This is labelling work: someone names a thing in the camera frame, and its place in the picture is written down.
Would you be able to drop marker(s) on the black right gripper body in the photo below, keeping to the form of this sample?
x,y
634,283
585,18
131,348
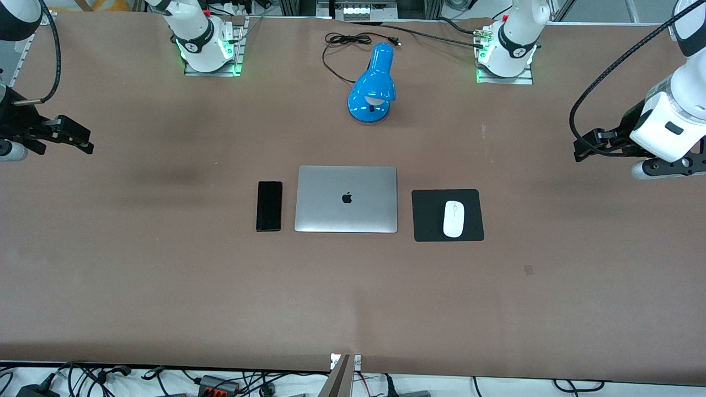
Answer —
x,y
16,122

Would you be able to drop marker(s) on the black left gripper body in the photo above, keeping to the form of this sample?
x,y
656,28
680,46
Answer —
x,y
624,134

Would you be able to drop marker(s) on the white computer mouse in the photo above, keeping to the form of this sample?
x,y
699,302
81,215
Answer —
x,y
453,220

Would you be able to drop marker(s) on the black smartphone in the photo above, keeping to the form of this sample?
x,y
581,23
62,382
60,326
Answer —
x,y
269,207

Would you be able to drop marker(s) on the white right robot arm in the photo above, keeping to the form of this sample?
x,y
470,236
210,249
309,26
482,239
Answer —
x,y
198,33

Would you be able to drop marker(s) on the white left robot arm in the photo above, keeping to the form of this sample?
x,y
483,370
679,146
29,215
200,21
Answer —
x,y
670,127

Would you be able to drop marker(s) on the black square mouse pad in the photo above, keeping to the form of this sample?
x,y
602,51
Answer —
x,y
427,218

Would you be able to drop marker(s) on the blue desk lamp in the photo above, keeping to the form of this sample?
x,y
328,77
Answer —
x,y
375,82

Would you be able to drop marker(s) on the black power adapter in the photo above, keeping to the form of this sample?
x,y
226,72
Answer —
x,y
36,391

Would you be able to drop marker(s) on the silver closed laptop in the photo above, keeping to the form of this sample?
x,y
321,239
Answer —
x,y
346,215

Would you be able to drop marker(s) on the white power strip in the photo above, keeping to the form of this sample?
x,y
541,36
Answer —
x,y
368,11

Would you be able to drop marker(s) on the grey box with orange connectors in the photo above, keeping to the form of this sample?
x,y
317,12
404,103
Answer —
x,y
218,386

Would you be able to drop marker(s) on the perforated metal table rail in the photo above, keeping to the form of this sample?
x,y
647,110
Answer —
x,y
25,52

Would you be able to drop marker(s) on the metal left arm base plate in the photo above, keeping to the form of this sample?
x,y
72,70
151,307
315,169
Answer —
x,y
524,80

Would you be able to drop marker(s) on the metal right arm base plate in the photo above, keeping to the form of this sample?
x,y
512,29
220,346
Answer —
x,y
238,44

